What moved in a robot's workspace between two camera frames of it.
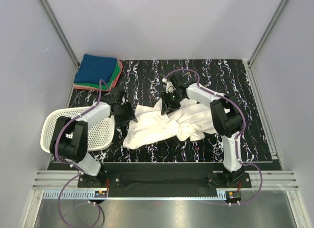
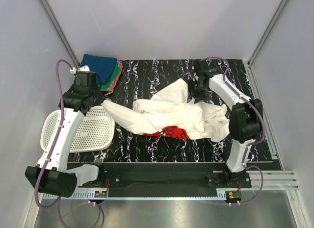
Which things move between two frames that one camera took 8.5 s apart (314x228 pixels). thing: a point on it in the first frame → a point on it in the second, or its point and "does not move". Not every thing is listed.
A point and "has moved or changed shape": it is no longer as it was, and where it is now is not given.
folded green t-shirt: (107, 84) does not move
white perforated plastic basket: (100, 135) does not move
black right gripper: (168, 103) → (196, 91)
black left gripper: (126, 113) → (97, 98)
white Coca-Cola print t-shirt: (188, 120) has moved or changed shape
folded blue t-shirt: (93, 68) does not move
